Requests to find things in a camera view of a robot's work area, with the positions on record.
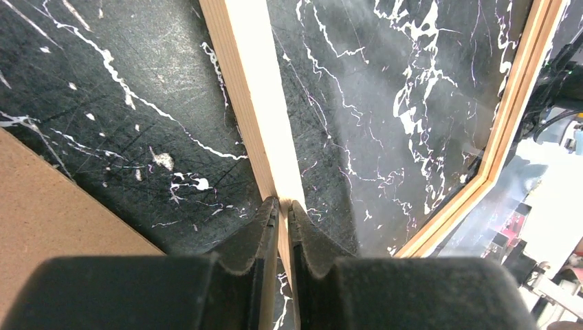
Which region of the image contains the brown frame backing board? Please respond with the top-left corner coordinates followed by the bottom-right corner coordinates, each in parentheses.
top-left (1, 130), bottom-right (163, 319)

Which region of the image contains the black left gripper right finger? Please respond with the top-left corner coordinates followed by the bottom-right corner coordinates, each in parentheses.
top-left (288, 202), bottom-right (536, 329)

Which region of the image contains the wooden picture frame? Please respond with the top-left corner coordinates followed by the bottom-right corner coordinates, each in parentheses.
top-left (198, 0), bottom-right (570, 292)

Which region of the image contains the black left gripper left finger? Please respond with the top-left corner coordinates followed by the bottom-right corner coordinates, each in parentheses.
top-left (2, 197), bottom-right (279, 329)

